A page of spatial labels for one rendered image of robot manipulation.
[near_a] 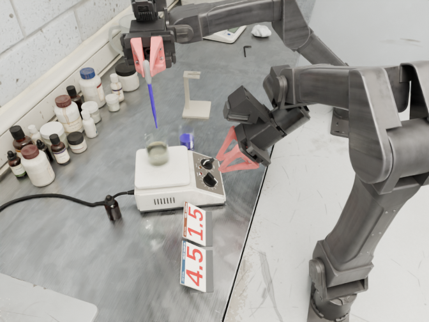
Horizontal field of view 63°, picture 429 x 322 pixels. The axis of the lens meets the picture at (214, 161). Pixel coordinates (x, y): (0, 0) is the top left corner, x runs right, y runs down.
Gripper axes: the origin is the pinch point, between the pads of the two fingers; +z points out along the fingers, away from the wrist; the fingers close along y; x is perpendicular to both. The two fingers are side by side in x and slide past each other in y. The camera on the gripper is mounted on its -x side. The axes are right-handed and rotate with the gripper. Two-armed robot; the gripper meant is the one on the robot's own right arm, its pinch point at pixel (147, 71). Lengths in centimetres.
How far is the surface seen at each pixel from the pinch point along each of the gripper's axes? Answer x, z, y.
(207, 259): 31.5, 20.6, 8.1
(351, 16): 42, -115, 93
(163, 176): 23.0, 4.7, 0.1
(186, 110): 31.1, -29.5, 6.0
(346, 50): 61, -114, 94
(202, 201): 29.4, 7.3, 8.1
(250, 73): 32, -50, 29
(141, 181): 22.9, 5.6, -4.5
